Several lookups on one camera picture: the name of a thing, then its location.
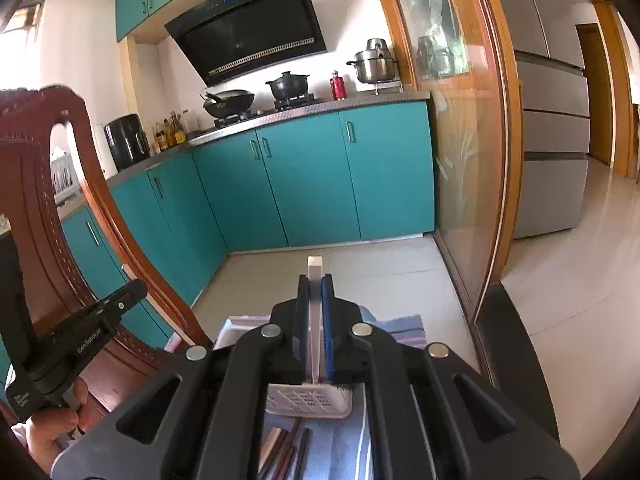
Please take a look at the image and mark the silver refrigerator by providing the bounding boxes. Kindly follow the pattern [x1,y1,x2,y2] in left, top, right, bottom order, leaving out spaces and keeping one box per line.
[500,0,590,238]

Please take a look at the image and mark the dark brown chopstick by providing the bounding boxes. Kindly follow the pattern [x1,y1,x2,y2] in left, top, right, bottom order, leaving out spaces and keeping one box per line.
[293,428,312,480]

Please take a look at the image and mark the black wok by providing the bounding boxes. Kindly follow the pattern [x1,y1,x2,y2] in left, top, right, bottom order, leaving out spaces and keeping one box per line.
[201,90,255,119]

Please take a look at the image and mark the black clay pot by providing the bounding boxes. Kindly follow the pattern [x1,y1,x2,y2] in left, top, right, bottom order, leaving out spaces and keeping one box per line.
[266,72,308,101]

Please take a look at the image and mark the black range hood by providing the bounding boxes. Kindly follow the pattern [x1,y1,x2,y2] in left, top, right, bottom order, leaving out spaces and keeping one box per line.
[165,0,326,87]

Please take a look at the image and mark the blue striped cloth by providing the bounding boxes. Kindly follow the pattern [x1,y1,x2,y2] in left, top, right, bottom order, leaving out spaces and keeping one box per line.
[219,309,426,480]

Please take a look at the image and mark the black air fryer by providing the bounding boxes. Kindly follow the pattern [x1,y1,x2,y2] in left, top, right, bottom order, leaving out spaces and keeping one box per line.
[103,114,151,171]

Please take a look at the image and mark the person's left hand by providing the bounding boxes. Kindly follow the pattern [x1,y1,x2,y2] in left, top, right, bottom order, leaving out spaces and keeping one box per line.
[11,377,89,474]

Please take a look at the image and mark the red-brown chopstick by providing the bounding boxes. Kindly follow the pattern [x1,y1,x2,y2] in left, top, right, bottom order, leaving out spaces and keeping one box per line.
[272,418,303,480]

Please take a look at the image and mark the oil bottles on counter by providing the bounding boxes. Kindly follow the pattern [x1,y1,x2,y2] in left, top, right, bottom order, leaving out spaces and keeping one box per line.
[152,110,189,153]

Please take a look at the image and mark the steel stock pot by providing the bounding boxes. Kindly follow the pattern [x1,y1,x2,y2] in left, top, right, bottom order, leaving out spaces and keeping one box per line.
[347,38,397,84]

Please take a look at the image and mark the white chopstick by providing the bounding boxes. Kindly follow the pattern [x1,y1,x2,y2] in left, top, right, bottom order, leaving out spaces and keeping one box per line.
[258,427,286,479]
[307,256,324,384]

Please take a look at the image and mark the glass sliding door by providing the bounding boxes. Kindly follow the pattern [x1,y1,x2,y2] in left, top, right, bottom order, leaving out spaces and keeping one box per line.
[381,0,523,322]

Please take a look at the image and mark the carved wooden chair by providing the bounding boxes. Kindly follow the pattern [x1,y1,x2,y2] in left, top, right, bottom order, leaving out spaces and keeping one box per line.
[1,86,209,429]

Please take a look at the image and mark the grey plastic utensil holder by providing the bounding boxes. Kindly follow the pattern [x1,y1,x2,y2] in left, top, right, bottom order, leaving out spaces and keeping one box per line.
[214,315,352,419]

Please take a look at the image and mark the red thermos bottle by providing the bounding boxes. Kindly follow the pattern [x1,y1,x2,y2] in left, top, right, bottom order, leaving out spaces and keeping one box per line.
[330,70,347,101]

